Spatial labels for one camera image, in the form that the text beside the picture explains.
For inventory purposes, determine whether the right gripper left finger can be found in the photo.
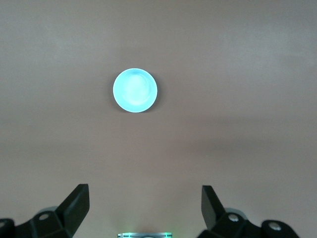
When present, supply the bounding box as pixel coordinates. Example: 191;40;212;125
0;183;90;238

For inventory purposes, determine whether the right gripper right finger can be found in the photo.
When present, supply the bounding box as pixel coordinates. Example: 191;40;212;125
198;184;302;238

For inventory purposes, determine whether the light blue bowl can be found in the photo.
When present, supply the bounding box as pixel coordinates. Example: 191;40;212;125
112;67;159;114

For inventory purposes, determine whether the brown table cover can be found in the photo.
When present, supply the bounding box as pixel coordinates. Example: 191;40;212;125
0;0;317;238

